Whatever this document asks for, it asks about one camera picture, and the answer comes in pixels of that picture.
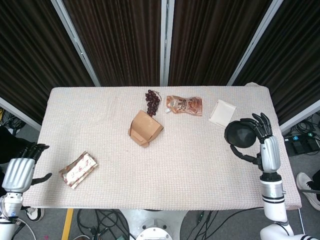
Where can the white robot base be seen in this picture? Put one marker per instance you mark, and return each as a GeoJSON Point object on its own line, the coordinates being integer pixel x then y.
{"type": "Point", "coordinates": [155, 225]}

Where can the white table leg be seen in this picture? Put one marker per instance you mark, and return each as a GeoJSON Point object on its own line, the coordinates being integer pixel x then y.
{"type": "Point", "coordinates": [301, 217]}

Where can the dark brown curtain panel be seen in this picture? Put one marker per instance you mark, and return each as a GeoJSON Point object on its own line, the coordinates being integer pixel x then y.
{"type": "Point", "coordinates": [120, 42]}
{"type": "Point", "coordinates": [212, 42]}
{"type": "Point", "coordinates": [30, 50]}
{"type": "Point", "coordinates": [295, 50]}

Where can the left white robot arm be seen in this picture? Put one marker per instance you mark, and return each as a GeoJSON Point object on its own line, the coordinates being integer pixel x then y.
{"type": "Point", "coordinates": [10, 205]}

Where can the brown kraft paper box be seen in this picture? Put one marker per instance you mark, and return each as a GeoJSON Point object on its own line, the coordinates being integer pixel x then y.
{"type": "Point", "coordinates": [146, 126]}

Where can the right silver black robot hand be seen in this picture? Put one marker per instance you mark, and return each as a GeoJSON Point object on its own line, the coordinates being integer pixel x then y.
{"type": "Point", "coordinates": [271, 155]}

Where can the white square tray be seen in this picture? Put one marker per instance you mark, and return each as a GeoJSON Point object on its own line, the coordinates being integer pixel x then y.
{"type": "Point", "coordinates": [221, 112]}

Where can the black round dish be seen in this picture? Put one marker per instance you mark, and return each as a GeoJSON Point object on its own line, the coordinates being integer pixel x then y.
{"type": "Point", "coordinates": [226, 138]}

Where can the black bowl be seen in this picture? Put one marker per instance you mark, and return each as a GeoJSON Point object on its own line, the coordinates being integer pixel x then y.
{"type": "Point", "coordinates": [241, 136]}

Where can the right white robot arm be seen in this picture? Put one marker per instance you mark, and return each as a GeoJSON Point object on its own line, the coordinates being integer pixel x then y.
{"type": "Point", "coordinates": [272, 197]}

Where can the white black sneaker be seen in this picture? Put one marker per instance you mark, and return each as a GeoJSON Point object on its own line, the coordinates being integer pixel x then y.
{"type": "Point", "coordinates": [35, 214]}

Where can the silver partition frame post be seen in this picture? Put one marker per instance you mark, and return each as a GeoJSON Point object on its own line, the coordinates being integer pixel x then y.
{"type": "Point", "coordinates": [76, 42]}
{"type": "Point", "coordinates": [167, 42]}
{"type": "Point", "coordinates": [20, 113]}
{"type": "Point", "coordinates": [255, 42]}
{"type": "Point", "coordinates": [300, 117]}

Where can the white waffle tablecloth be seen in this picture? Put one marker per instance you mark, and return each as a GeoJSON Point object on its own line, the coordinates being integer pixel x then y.
{"type": "Point", "coordinates": [175, 175]}

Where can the dark red grape bunch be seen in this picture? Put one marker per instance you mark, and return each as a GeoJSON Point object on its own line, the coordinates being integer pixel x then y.
{"type": "Point", "coordinates": [151, 105]}

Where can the black power strip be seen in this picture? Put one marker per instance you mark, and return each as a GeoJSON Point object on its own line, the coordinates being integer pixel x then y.
{"type": "Point", "coordinates": [300, 146]}

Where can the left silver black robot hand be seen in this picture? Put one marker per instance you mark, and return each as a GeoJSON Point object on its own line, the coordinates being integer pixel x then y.
{"type": "Point", "coordinates": [18, 175]}

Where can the black trousers leg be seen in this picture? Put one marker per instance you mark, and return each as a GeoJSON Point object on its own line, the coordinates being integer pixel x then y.
{"type": "Point", "coordinates": [10, 147]}

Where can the yellow floor tape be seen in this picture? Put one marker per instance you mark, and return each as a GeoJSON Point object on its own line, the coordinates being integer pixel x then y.
{"type": "Point", "coordinates": [67, 225]}

